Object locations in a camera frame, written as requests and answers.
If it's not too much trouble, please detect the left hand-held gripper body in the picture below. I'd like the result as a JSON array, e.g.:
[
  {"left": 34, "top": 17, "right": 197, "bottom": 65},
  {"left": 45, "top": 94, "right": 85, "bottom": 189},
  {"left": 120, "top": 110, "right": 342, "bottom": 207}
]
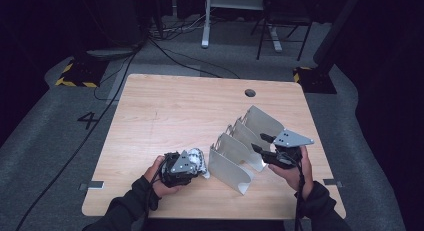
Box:
[{"left": 160, "top": 150, "right": 202, "bottom": 189}]

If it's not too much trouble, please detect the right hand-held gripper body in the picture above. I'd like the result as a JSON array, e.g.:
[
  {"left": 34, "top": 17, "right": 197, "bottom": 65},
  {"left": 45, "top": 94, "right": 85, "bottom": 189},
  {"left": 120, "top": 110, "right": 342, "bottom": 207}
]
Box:
[{"left": 266, "top": 129, "right": 315, "bottom": 170}]

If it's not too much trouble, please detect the striped knitted cloth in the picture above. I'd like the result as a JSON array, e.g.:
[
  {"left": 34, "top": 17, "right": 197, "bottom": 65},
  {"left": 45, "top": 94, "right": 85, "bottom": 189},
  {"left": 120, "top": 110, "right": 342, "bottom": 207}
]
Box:
[{"left": 186, "top": 147, "right": 211, "bottom": 180}]

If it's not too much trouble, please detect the person's left hand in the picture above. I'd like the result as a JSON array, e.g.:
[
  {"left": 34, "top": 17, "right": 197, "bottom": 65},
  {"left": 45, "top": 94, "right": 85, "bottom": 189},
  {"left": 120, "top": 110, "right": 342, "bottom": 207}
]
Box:
[{"left": 143, "top": 155, "right": 184, "bottom": 199}]

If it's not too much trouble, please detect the person's right hand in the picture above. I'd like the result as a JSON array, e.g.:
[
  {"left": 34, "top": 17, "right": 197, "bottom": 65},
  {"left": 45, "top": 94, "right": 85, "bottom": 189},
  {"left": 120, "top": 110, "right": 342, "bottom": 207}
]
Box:
[{"left": 268, "top": 145, "right": 314, "bottom": 192}]

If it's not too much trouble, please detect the small grey floor plate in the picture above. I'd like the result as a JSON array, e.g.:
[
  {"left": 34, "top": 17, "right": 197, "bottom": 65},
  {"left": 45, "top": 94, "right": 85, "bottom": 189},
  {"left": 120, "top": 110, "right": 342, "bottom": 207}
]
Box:
[
  {"left": 322, "top": 178, "right": 343, "bottom": 188},
  {"left": 78, "top": 180, "right": 105, "bottom": 191}
]

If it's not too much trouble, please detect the dark slanted stand pole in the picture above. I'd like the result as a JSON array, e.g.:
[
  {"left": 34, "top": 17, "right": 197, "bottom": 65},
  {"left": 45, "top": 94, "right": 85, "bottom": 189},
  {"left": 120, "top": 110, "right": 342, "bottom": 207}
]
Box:
[{"left": 313, "top": 0, "right": 366, "bottom": 70}]

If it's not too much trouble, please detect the black chair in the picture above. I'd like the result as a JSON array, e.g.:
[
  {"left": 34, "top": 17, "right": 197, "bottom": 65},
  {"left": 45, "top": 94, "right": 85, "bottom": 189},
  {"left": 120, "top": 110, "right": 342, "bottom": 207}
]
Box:
[{"left": 250, "top": 0, "right": 314, "bottom": 62}]

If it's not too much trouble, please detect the grey flat floor base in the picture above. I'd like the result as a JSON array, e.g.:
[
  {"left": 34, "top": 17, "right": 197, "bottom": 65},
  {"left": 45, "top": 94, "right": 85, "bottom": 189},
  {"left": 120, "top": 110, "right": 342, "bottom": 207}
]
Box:
[{"left": 87, "top": 48, "right": 138, "bottom": 59}]

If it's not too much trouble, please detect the right hand-held gripper cable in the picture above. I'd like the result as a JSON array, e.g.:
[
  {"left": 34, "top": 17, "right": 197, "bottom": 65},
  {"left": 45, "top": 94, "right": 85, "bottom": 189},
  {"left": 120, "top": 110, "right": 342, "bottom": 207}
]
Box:
[{"left": 285, "top": 150, "right": 307, "bottom": 231}]

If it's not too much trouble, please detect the hand-held gripper cable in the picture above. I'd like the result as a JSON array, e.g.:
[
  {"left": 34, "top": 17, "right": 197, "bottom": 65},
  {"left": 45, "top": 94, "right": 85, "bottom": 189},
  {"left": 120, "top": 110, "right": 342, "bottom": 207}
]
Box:
[
  {"left": 142, "top": 155, "right": 169, "bottom": 231},
  {"left": 285, "top": 150, "right": 307, "bottom": 231}
]

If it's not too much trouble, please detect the left hand-held gripper cable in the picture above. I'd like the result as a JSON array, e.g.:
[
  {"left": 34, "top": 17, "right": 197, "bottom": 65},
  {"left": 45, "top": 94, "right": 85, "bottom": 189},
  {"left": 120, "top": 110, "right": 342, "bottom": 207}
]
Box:
[{"left": 142, "top": 155, "right": 169, "bottom": 231}]

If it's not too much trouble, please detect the black base plate yellow corner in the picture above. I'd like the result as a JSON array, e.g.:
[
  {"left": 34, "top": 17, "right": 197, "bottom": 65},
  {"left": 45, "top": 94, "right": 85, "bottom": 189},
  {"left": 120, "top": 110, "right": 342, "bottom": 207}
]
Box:
[{"left": 293, "top": 66, "right": 338, "bottom": 95}]

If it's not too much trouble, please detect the black floor cable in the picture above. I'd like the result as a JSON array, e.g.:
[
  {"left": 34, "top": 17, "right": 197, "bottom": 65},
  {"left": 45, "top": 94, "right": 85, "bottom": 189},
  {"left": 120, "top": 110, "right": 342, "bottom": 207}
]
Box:
[
  {"left": 14, "top": 37, "right": 149, "bottom": 231},
  {"left": 148, "top": 37, "right": 241, "bottom": 80}
]

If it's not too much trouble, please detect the white desk frame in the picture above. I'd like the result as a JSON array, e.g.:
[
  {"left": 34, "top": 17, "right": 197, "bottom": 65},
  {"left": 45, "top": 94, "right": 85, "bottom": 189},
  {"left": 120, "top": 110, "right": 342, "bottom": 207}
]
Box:
[{"left": 200, "top": 0, "right": 288, "bottom": 53}]

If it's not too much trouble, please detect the black yellow striped base plate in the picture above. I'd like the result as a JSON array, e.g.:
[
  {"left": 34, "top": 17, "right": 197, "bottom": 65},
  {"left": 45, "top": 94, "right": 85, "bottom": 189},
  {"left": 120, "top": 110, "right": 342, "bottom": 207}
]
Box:
[{"left": 54, "top": 57, "right": 109, "bottom": 89}]

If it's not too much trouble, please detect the bundle of floor cables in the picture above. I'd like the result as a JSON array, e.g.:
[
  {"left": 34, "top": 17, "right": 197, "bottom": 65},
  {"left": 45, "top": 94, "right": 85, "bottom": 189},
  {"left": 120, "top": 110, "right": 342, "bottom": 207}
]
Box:
[{"left": 149, "top": 14, "right": 208, "bottom": 35}]

